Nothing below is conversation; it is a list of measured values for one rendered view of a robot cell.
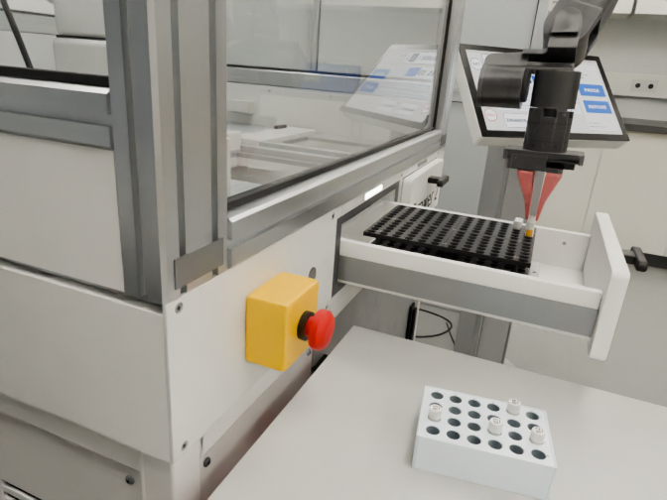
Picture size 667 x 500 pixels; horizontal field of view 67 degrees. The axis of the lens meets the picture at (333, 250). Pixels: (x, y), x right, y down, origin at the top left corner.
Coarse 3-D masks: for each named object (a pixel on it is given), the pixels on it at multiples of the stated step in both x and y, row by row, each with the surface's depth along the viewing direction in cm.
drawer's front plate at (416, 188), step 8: (440, 160) 115; (424, 168) 104; (432, 168) 107; (440, 168) 115; (408, 176) 95; (416, 176) 96; (424, 176) 101; (440, 176) 117; (408, 184) 93; (416, 184) 96; (424, 184) 102; (432, 184) 110; (408, 192) 93; (416, 192) 97; (424, 192) 104; (408, 200) 94; (416, 200) 99; (432, 200) 114
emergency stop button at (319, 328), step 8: (320, 312) 48; (328, 312) 48; (312, 320) 47; (320, 320) 47; (328, 320) 48; (312, 328) 47; (320, 328) 47; (328, 328) 48; (312, 336) 47; (320, 336) 47; (328, 336) 48; (312, 344) 47; (320, 344) 47; (328, 344) 49
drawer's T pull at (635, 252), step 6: (624, 252) 66; (630, 252) 66; (636, 252) 66; (642, 252) 67; (624, 258) 65; (630, 258) 65; (636, 258) 64; (642, 258) 64; (636, 264) 64; (642, 264) 63; (636, 270) 64; (642, 270) 63
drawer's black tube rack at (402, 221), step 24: (384, 216) 78; (408, 216) 79; (432, 216) 81; (456, 216) 81; (384, 240) 77; (408, 240) 68; (432, 240) 69; (456, 240) 70; (480, 240) 70; (504, 240) 71; (480, 264) 70; (504, 264) 71
